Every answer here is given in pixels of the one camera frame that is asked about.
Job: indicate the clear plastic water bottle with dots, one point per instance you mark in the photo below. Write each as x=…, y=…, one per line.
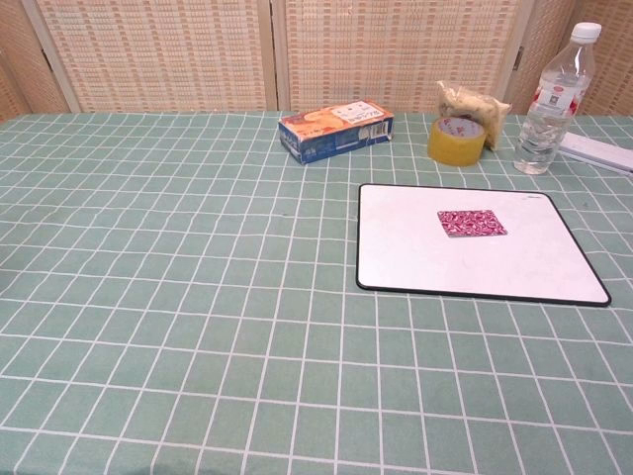
x=549, y=109

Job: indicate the green checked tablecloth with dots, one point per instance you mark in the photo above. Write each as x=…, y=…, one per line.
x=198, y=321

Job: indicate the pink patterned square packet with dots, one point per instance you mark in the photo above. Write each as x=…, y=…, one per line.
x=472, y=223

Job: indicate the orange blue snack box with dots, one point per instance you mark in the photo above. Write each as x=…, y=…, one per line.
x=336, y=131

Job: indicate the yellow packing tape roll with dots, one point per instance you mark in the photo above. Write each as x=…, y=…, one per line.
x=455, y=143

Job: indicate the white board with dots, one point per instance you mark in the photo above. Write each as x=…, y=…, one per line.
x=475, y=262

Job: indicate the clear bag of snacks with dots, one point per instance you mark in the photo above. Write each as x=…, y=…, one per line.
x=475, y=106

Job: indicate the bamboo folding screen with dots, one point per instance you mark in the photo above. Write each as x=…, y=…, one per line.
x=198, y=54

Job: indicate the long white flat box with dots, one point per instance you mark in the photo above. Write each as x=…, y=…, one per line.
x=598, y=151

